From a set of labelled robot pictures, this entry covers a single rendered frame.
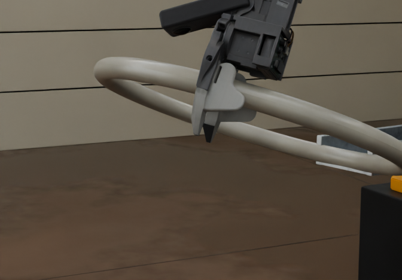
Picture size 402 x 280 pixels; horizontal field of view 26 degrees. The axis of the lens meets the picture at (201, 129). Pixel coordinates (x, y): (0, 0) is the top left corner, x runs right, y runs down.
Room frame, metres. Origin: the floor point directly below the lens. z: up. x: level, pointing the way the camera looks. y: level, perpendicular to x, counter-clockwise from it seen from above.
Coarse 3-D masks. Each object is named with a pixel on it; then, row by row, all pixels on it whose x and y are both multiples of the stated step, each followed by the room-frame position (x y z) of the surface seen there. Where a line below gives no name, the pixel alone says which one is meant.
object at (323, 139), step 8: (376, 128) 1.54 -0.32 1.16; (384, 128) 1.55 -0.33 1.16; (392, 128) 1.56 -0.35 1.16; (400, 128) 1.57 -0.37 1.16; (320, 136) 1.44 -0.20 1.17; (328, 136) 1.45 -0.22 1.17; (400, 136) 1.57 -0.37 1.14; (320, 144) 1.44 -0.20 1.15; (328, 144) 1.45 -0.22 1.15; (336, 144) 1.46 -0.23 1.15; (344, 144) 1.48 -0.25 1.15; (352, 144) 1.49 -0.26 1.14; (368, 152) 1.36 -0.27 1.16; (344, 168) 1.40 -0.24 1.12
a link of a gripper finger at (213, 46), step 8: (216, 32) 1.04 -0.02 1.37; (216, 40) 1.03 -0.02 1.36; (208, 48) 1.03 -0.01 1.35; (216, 48) 1.03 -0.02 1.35; (208, 56) 1.03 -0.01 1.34; (216, 56) 1.02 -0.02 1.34; (208, 64) 1.02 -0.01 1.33; (216, 64) 1.03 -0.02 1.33; (200, 72) 1.02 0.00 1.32; (208, 72) 1.02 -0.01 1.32; (200, 80) 1.02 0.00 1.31; (208, 80) 1.02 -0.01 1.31; (200, 88) 1.02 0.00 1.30; (208, 88) 1.02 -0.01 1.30
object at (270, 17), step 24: (264, 0) 1.07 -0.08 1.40; (288, 0) 1.05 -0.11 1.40; (216, 24) 1.05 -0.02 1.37; (240, 24) 1.04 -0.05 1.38; (264, 24) 1.03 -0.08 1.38; (288, 24) 1.06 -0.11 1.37; (240, 48) 1.04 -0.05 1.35; (264, 48) 1.03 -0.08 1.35; (288, 48) 1.07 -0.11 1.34; (264, 72) 1.05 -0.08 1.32
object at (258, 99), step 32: (96, 64) 1.22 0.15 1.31; (128, 64) 1.13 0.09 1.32; (160, 64) 1.09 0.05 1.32; (128, 96) 1.38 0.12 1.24; (160, 96) 1.43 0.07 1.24; (256, 96) 1.04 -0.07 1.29; (288, 96) 1.04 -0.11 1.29; (224, 128) 1.48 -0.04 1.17; (256, 128) 1.49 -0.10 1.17; (320, 128) 1.04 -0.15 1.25; (352, 128) 1.05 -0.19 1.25; (320, 160) 1.43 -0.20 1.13; (352, 160) 1.38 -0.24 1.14; (384, 160) 1.30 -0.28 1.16
